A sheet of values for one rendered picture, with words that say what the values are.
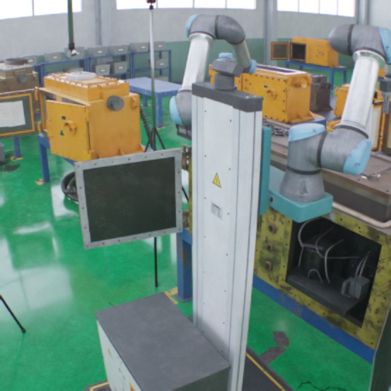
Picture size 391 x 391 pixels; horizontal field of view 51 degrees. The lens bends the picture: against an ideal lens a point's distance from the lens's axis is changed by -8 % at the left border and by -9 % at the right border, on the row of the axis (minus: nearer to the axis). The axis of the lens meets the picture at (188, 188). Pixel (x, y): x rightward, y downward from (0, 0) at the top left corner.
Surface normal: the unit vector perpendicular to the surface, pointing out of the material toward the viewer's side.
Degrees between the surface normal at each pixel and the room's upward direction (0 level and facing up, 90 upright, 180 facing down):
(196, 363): 0
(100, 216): 90
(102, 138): 90
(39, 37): 90
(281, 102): 90
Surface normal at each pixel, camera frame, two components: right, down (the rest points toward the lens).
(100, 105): 0.61, 0.30
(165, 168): 0.37, 0.36
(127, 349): -0.01, -0.92
